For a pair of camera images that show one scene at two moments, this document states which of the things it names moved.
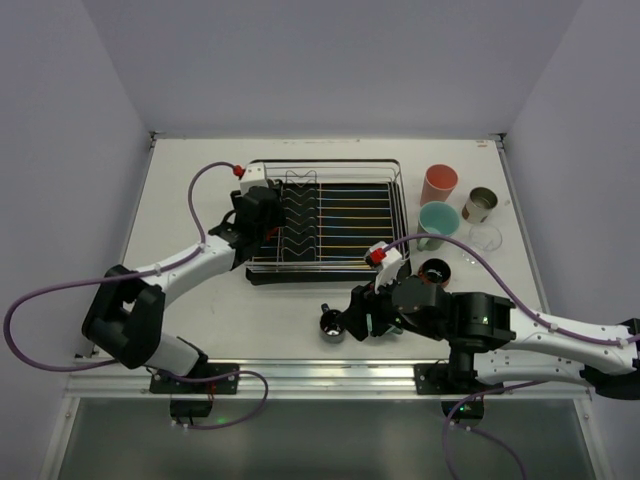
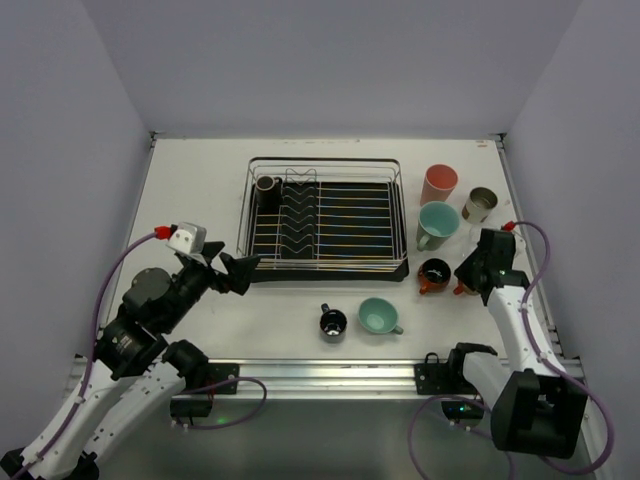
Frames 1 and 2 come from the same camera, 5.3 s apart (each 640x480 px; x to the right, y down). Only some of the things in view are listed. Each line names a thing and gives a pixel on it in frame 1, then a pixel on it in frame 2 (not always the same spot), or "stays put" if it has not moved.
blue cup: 332,327 stays put
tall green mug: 436,218 stays put
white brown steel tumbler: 479,205 stays put
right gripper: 358,310 → 475,275
